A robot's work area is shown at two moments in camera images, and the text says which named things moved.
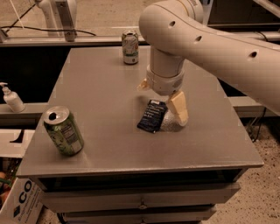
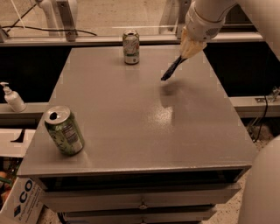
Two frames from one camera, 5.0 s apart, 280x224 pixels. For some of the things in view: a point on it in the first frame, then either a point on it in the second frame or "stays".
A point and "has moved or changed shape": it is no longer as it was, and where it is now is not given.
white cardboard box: x=23 y=205 stays
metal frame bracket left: x=65 y=17 stays
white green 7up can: x=130 y=46 stays
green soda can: x=64 y=129 stays
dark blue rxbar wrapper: x=153 y=116 has moved or changed shape
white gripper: x=164 y=83 → x=202 y=26
